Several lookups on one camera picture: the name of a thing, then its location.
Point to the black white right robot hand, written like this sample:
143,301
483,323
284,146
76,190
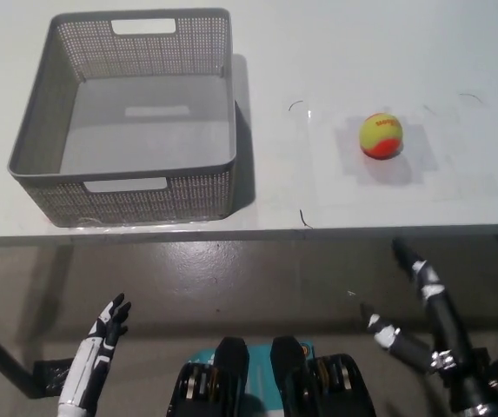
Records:
448,321

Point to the black teal robot torso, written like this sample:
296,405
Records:
274,382

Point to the black floor pad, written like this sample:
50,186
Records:
483,358
51,371

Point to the grey perforated plastic basket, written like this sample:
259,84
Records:
144,200

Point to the grey tape patch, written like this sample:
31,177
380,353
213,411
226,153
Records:
422,152

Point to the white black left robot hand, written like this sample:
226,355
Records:
94,352

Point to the yellow and orange tennis ball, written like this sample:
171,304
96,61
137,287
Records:
381,137

